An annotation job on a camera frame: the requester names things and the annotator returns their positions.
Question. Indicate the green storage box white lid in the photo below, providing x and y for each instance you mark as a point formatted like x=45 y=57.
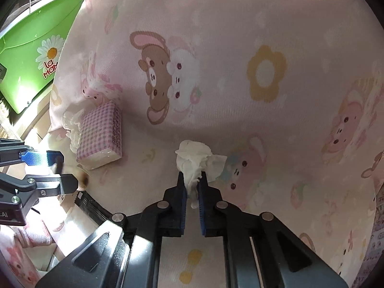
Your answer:
x=27 y=66

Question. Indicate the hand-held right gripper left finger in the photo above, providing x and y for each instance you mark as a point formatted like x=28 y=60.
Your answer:
x=181 y=204

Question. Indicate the person's left leg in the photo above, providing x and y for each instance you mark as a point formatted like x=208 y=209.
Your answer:
x=18 y=261

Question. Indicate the black comb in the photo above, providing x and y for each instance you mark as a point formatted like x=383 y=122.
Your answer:
x=99 y=213

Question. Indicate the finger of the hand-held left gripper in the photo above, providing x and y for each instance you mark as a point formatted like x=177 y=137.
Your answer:
x=51 y=184
x=33 y=158

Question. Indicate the large white tissue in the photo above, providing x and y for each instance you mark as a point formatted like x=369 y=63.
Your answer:
x=195 y=159

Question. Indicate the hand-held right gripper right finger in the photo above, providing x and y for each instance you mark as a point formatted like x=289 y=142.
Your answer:
x=202 y=210

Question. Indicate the pink cartoon tablecloth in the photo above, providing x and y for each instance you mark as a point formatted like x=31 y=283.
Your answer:
x=240 y=111

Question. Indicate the pink patterned tablecloth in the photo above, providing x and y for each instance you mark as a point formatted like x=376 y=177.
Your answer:
x=375 y=246

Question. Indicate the pink plaid tissue pack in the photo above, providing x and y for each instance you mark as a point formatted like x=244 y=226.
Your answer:
x=97 y=135

